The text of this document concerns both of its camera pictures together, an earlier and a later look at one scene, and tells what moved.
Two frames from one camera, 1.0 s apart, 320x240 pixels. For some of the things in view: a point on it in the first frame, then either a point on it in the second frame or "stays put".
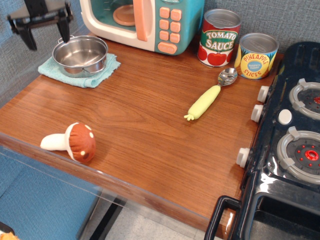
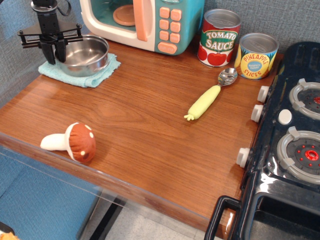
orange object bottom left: (8, 236) stays put
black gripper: (37, 13) -> (49, 31)
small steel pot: (81, 56) stays put
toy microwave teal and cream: (168, 27) stays put
